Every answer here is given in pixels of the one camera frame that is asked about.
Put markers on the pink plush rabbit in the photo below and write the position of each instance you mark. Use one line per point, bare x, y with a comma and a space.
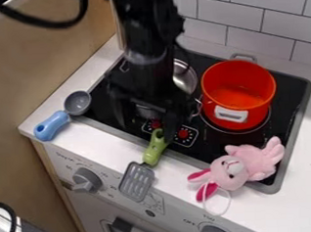
243, 165

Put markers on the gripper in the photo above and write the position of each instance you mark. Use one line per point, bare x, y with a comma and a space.
143, 89

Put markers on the green spatula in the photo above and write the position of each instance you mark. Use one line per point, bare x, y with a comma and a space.
154, 151

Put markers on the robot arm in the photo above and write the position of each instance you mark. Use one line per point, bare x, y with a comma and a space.
144, 20

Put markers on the blue and grey scoop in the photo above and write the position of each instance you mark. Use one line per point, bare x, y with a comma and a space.
56, 124

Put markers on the orange pot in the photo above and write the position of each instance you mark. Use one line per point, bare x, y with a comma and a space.
237, 94

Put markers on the silver pot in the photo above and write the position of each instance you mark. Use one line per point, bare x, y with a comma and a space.
184, 75

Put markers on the toy stove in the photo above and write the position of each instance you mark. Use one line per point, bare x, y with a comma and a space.
276, 115

